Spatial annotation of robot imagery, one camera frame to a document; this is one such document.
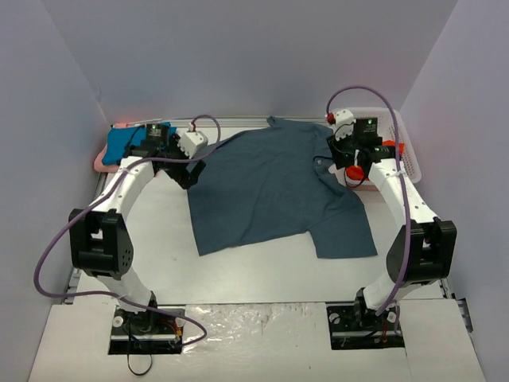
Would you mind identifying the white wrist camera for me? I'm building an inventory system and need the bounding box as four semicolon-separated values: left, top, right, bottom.
177;131;208;159
332;108;356;141

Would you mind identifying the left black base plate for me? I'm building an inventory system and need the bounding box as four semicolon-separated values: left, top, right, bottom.
108;307;183;355

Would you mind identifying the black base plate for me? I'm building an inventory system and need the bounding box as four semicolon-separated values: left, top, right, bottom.
326;302;405;350
108;307;183;355

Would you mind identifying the aluminium rail edge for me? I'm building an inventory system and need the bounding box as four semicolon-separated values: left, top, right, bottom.
438;279;474;334
158;115;331;129

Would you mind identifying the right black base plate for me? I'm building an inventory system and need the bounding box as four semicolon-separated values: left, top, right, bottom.
326;302;405;350

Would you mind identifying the folded pink t shirt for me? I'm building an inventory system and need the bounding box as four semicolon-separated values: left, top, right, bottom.
93;123;134;173

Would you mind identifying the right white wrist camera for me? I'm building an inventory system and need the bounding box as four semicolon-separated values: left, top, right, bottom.
332;108;356;141

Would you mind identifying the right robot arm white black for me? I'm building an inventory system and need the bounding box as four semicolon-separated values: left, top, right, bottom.
326;109;457;329

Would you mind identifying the thin black cable loop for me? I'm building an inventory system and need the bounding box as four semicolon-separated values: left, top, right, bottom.
127;349;153;376

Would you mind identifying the orange crumpled t shirt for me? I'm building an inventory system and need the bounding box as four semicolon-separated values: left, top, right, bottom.
344;140;405;188

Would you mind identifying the dark blue-grey t shirt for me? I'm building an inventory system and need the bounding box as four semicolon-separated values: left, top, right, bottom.
188;117;377;259

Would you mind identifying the aluminium rail back edge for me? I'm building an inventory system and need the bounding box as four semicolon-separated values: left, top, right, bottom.
158;115;331;129

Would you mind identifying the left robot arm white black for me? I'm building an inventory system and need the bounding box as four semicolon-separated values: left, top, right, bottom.
69;122;208;333

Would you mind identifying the white plastic basket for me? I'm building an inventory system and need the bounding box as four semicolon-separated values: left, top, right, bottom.
350;107;422;184

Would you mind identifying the aluminium rail right edge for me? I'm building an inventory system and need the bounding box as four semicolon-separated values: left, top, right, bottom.
438;279;474;334

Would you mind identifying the folded teal t shirt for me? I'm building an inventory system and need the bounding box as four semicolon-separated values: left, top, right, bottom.
94;123;161;172

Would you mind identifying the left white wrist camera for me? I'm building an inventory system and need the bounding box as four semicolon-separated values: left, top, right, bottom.
177;131;208;159

